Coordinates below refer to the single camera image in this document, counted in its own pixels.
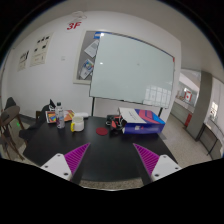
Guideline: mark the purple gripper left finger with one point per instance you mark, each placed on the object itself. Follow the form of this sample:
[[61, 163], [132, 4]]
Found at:
[[66, 165]]

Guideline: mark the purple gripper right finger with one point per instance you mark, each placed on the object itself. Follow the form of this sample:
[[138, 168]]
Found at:
[[157, 166]]

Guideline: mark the clear plastic water bottle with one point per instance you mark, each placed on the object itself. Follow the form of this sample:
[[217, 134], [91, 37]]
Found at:
[[59, 116]]

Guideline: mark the red round coaster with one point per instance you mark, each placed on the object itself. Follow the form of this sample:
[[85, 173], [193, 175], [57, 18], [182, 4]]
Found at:
[[101, 131]]

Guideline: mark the blue white cardboard box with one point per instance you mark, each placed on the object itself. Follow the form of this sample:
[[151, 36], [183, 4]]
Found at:
[[139, 121]]

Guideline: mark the black red gadget pile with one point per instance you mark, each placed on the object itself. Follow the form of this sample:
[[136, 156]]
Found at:
[[115, 122]]

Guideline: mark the grey notice board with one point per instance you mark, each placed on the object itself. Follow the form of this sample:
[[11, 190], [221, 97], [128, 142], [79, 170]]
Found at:
[[86, 58]]

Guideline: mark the large whiteboard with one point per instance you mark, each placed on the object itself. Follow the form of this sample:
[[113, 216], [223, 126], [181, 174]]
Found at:
[[130, 70]]

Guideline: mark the white mug yellow handle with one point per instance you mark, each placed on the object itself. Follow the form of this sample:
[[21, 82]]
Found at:
[[77, 124]]

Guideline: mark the small white wall poster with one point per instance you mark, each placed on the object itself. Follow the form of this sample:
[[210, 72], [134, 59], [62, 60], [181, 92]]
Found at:
[[22, 61]]

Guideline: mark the red 3F wall sign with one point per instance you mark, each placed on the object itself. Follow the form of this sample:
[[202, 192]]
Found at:
[[73, 25]]

